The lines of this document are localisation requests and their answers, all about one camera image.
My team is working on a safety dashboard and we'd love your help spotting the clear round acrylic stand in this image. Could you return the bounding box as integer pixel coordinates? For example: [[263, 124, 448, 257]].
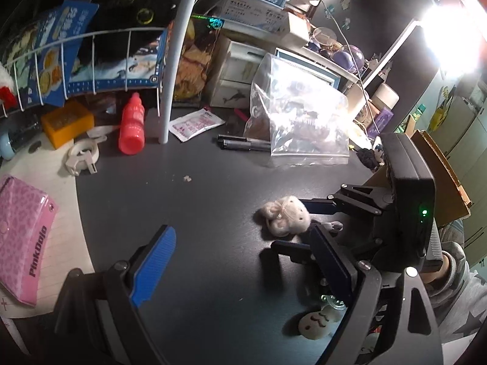
[[314, 26, 339, 44]]

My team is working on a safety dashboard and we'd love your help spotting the white round dish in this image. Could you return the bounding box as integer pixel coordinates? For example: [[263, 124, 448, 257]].
[[348, 123, 371, 149]]

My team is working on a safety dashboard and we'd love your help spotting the white wire basket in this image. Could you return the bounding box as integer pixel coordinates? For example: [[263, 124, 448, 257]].
[[0, 26, 168, 118]]

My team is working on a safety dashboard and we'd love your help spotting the white medicine box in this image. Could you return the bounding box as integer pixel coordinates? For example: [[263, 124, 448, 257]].
[[217, 0, 290, 33]]

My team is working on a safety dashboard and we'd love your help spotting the white desk lamp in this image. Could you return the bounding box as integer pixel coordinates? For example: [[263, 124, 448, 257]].
[[359, 0, 485, 88]]

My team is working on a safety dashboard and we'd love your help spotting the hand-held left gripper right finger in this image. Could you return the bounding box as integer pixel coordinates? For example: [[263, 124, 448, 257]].
[[309, 224, 444, 365]]

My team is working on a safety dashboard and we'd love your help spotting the small beige box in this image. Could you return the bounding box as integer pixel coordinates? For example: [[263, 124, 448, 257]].
[[283, 11, 310, 46]]

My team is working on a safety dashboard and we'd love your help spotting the orange plastic box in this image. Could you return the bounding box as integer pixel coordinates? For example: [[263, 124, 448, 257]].
[[40, 101, 95, 150]]

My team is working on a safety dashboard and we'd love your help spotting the person's right forearm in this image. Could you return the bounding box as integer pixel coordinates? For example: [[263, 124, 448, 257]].
[[420, 218, 485, 335]]

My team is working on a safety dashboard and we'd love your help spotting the clear zip bag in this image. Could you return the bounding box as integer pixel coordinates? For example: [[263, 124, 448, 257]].
[[243, 53, 351, 168]]

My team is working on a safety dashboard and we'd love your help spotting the dark bottle blue cap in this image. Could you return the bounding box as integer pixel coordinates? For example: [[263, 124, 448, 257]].
[[0, 116, 42, 160]]

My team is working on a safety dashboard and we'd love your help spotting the yellow character sticker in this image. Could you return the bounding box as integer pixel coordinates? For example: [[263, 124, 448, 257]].
[[430, 101, 446, 132]]

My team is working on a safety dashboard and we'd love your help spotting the pale green cabinet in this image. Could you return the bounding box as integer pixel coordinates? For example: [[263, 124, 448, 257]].
[[437, 80, 487, 274]]

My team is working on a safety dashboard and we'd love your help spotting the pink leopard print pouch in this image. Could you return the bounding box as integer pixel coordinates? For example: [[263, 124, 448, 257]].
[[0, 175, 59, 308]]

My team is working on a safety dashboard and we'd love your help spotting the red white plush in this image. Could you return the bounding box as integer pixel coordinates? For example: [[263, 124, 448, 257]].
[[0, 63, 18, 109]]

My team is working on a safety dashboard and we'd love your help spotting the dark blue whale print packet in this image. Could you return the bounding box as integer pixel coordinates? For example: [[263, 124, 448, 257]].
[[66, 30, 168, 94]]

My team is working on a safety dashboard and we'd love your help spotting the purple capsule ball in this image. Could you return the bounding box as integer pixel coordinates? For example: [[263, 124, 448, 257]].
[[348, 45, 366, 65], [333, 51, 354, 71]]

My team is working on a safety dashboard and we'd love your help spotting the blue snack packet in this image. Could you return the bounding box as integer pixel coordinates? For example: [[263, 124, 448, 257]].
[[11, 0, 100, 107]]

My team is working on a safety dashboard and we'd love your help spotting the blue framed picture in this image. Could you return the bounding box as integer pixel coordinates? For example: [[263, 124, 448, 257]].
[[274, 47, 341, 90]]

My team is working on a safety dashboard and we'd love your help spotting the white sachet pink print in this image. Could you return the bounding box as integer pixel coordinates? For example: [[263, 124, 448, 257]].
[[168, 108, 226, 141]]

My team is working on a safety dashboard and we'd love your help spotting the black pen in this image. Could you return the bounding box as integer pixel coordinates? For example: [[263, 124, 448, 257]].
[[218, 135, 271, 145], [219, 140, 272, 152]]

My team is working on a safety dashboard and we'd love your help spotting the brown cardboard box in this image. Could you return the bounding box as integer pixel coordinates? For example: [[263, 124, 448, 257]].
[[371, 129, 472, 229]]

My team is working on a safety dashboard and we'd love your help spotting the dark small figurine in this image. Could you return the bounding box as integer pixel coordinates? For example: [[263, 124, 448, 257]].
[[358, 146, 385, 170]]

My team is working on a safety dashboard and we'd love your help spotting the white ghost figurine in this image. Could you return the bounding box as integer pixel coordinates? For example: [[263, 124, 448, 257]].
[[298, 294, 347, 341]]

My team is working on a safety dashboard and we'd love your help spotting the red plastic bottle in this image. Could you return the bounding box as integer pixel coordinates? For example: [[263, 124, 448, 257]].
[[119, 93, 146, 155]]

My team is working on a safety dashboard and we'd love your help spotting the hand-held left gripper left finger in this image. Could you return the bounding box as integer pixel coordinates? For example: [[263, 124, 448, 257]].
[[53, 225, 179, 365]]

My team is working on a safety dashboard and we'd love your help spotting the white mini drawer cabinet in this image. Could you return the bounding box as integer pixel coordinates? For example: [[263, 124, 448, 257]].
[[207, 36, 271, 109]]

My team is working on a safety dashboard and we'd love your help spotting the purple box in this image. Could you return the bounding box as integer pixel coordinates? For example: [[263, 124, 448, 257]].
[[375, 108, 394, 137]]

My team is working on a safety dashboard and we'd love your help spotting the white cylinder container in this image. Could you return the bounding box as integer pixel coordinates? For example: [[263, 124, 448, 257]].
[[371, 84, 399, 109]]

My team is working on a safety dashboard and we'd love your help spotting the holographic food print bag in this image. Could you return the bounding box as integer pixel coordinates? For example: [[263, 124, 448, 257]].
[[173, 15, 223, 103]]

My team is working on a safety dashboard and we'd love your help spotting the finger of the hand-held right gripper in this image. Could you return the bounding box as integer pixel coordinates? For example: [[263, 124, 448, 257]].
[[299, 183, 394, 219], [271, 234, 385, 272]]

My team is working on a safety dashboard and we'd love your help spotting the white desk shelf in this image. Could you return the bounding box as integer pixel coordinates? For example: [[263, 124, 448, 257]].
[[224, 26, 360, 84]]

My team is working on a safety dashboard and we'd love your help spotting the white tape dispenser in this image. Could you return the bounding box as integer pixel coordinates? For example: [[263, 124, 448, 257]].
[[65, 135, 109, 176]]

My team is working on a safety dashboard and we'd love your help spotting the beige fluffy plush doll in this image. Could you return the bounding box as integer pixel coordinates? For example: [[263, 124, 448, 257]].
[[259, 196, 344, 240]]

